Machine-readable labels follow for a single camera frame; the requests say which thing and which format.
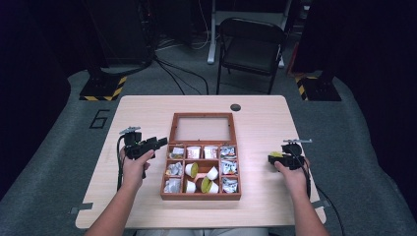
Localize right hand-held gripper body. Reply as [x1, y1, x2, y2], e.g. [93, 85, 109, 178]
[281, 139, 313, 171]

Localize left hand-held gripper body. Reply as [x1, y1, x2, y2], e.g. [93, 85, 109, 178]
[119, 126, 152, 160]

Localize wooden box with glass lid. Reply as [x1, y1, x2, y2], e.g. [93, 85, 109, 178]
[159, 112, 242, 202]

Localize person's right hand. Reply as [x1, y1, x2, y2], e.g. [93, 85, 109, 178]
[273, 157, 312, 199]

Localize person's left hand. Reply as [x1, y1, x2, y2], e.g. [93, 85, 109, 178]
[119, 147, 156, 192]

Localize silver foil packet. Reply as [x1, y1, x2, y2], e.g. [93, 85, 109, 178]
[220, 159, 238, 175]
[221, 177, 239, 194]
[166, 161, 184, 177]
[169, 146, 186, 160]
[163, 178, 182, 194]
[219, 146, 236, 160]

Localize white and red packet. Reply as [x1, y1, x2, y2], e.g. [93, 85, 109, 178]
[203, 146, 219, 160]
[186, 146, 202, 160]

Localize grey tape piece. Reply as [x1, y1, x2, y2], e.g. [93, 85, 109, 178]
[69, 202, 94, 215]
[311, 199, 331, 210]

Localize stand base with hazard stripes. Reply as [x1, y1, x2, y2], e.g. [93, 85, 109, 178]
[294, 74, 342, 102]
[79, 69, 128, 102]

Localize white capsule with green lid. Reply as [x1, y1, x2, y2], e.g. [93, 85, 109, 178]
[201, 177, 219, 195]

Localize person's light trousers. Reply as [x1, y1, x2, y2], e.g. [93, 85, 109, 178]
[135, 227, 270, 236]

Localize black folding chair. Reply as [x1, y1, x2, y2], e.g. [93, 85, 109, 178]
[215, 17, 288, 95]

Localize dark cabinet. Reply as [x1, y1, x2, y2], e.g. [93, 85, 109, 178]
[82, 0, 155, 68]

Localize left hand-held gripper cable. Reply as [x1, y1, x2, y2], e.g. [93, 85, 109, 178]
[115, 135, 130, 193]

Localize hand-held gripper cable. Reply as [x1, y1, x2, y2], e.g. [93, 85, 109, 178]
[115, 135, 130, 193]
[289, 148, 346, 236]

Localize right hand-held gripper cable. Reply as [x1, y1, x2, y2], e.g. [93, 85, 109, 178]
[289, 148, 346, 236]

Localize black floor cables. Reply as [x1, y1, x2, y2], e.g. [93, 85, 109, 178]
[152, 53, 210, 96]

